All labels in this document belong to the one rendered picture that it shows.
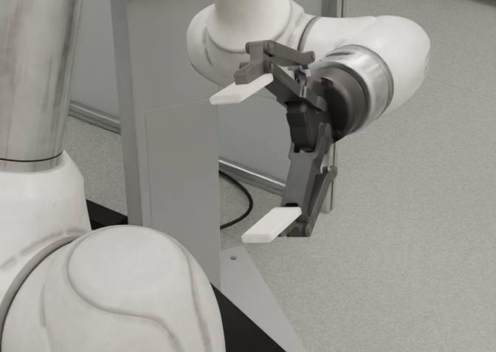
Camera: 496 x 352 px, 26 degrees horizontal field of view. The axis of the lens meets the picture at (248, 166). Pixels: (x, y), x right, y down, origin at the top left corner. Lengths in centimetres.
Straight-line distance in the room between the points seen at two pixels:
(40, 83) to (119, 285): 21
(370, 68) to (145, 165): 90
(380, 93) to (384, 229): 152
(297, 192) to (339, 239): 156
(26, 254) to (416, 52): 50
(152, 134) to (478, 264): 97
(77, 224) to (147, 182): 97
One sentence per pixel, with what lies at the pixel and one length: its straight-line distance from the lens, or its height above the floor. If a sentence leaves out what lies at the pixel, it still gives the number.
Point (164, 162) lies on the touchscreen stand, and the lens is 200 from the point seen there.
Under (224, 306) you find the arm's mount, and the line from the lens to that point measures 128.
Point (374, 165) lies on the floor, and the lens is 288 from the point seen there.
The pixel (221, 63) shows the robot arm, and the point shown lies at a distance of 128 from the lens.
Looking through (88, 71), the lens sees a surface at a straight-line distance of 300.
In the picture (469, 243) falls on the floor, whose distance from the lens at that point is 266.
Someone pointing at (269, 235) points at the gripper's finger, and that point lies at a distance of 100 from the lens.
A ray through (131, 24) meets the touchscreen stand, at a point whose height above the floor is 80.
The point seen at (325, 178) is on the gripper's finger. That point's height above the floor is 100.
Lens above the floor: 165
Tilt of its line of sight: 35 degrees down
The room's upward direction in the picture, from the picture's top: straight up
